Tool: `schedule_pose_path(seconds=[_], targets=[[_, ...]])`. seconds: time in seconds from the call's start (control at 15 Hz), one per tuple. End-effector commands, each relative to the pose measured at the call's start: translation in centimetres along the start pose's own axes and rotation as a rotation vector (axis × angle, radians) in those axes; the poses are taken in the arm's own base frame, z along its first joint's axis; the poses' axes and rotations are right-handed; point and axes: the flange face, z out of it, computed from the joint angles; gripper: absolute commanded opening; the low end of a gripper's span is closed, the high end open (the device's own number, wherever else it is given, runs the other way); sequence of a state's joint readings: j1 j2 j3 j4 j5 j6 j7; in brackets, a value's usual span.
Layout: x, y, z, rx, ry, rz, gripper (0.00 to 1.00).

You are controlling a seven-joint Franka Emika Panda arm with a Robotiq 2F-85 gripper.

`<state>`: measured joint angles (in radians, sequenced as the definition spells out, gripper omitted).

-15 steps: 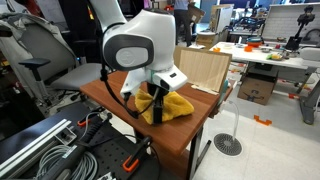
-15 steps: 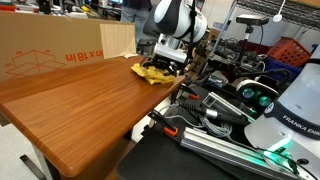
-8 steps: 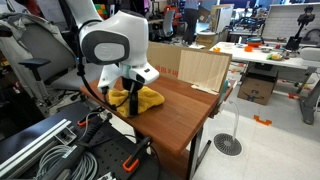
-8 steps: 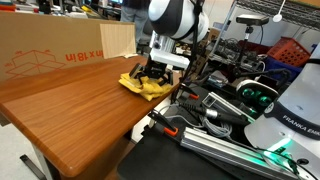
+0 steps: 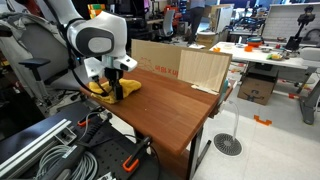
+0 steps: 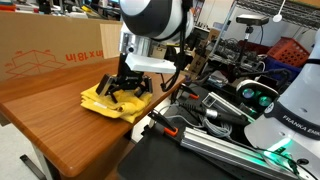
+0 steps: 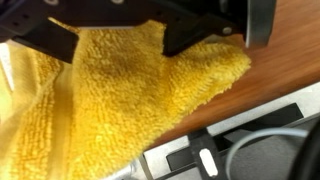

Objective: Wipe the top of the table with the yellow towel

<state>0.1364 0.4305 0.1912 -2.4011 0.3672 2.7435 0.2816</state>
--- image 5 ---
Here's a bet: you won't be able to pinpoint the black mounting board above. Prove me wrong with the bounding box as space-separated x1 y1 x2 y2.
0 100 158 180

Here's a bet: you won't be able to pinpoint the thick black connector cable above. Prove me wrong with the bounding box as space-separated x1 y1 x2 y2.
39 113 113 180

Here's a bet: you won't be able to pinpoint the colourful cube toy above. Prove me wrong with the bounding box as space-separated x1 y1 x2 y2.
87 3 107 20

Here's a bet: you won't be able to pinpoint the black metal table leg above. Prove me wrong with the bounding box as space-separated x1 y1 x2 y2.
185 125 213 180

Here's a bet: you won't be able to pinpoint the person in dark trousers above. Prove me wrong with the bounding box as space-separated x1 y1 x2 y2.
185 0 207 47

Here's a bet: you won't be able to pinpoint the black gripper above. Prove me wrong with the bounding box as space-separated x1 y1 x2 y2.
103 67 125 101

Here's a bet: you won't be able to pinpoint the stacked cardboard boxes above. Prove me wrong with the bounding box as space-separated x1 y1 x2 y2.
195 3 235 50

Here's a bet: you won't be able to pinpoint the silver aluminium rail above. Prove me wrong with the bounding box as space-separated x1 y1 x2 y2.
0 118 78 178

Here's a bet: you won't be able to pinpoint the white work table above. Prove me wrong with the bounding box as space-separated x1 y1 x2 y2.
209 40 320 126

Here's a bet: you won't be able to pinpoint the large brown cardboard box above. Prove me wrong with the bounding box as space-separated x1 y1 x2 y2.
130 38 188 80

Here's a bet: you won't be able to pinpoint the round black floor disc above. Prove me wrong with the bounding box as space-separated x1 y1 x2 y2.
213 132 244 157

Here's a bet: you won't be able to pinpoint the grey office chair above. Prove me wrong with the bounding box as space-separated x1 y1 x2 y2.
159 8 177 38

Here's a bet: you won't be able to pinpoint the grey chair with black armrest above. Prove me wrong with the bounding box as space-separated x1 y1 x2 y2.
0 12 88 112

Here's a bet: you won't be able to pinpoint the light wood panel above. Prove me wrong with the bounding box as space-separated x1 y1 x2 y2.
177 48 233 96

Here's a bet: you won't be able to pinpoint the grey coiled cable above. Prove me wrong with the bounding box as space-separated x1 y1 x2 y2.
34 144 100 180

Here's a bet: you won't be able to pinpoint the small printed cardboard box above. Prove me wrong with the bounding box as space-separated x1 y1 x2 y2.
236 70 280 107

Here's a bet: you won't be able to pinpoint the yellow towel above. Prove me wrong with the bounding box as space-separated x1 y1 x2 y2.
87 78 143 105

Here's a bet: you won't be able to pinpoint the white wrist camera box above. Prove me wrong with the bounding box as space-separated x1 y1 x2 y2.
114 54 139 73

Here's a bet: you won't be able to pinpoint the white pegboard panel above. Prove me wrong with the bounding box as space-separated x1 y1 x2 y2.
261 2 320 43

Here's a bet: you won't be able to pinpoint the orange floor bracket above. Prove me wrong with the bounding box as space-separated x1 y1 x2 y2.
253 114 273 127

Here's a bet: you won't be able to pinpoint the black clamp with orange handle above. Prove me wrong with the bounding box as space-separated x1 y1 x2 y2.
121 135 153 174
76 106 106 129

